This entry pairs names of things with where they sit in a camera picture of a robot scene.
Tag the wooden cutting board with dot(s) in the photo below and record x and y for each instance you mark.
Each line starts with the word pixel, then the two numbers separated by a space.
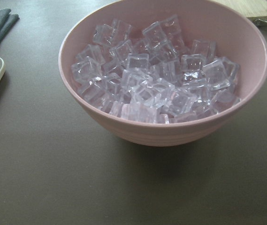
pixel 248 8

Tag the pink bowl of ice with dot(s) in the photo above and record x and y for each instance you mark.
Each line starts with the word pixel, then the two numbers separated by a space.
pixel 163 72

